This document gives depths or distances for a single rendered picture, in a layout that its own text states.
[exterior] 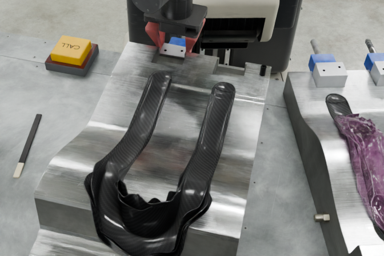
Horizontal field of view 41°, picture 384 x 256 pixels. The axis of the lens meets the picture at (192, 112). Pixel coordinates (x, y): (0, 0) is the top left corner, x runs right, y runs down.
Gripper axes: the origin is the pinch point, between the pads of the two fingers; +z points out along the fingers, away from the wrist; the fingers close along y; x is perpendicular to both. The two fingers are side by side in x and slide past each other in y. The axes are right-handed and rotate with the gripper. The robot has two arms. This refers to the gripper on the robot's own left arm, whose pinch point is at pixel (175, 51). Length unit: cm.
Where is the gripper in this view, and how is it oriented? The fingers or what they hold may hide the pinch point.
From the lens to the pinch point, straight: 98.7
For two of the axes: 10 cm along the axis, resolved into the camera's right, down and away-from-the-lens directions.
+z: -0.4, 7.0, 7.1
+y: 9.6, 2.2, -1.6
